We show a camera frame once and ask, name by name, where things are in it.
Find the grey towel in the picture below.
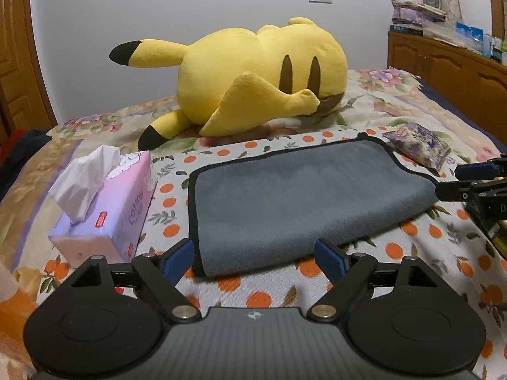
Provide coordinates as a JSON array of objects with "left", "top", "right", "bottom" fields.
[{"left": 187, "top": 132, "right": 441, "bottom": 278}]

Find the wooden wardrobe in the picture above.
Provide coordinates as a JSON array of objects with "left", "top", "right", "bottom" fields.
[{"left": 0, "top": 0, "right": 59, "bottom": 143}]

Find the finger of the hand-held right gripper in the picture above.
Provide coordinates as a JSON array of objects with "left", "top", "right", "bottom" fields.
[
  {"left": 454, "top": 157, "right": 507, "bottom": 181},
  {"left": 435, "top": 179, "right": 507, "bottom": 203}
]

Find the purple snack packet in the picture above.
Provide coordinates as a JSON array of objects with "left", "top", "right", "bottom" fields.
[{"left": 382, "top": 123, "right": 452, "bottom": 177}]

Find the floral bed sheet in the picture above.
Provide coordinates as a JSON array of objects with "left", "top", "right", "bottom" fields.
[{"left": 0, "top": 67, "right": 507, "bottom": 380}]

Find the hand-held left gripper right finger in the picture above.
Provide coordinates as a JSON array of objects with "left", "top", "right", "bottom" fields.
[{"left": 308, "top": 238, "right": 439, "bottom": 322}]

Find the dark cloth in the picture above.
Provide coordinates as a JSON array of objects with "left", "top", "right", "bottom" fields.
[{"left": 0, "top": 128, "right": 51, "bottom": 203}]

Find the pink tissue box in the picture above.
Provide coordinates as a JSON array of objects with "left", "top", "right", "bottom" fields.
[{"left": 48, "top": 144, "right": 159, "bottom": 270}]

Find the blue packet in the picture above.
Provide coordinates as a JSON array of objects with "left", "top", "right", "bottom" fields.
[{"left": 455, "top": 21, "right": 485, "bottom": 45}]

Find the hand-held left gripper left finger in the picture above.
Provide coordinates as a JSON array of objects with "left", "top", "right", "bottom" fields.
[{"left": 72, "top": 239, "right": 200, "bottom": 324}]

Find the row of small boxes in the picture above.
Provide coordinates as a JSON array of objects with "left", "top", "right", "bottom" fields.
[{"left": 482, "top": 34, "right": 507, "bottom": 65}]

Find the orange dotted white blanket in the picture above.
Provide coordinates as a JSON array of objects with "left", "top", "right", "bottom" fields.
[{"left": 37, "top": 128, "right": 507, "bottom": 365}]

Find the wooden headboard cabinet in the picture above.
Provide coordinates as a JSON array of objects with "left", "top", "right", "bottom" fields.
[{"left": 386, "top": 29, "right": 507, "bottom": 127}]

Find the stack of magazines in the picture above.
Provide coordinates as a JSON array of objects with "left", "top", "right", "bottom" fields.
[{"left": 390, "top": 0, "right": 447, "bottom": 35}]

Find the yellow plush toy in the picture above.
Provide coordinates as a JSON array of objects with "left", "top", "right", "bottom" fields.
[{"left": 109, "top": 16, "right": 350, "bottom": 151}]

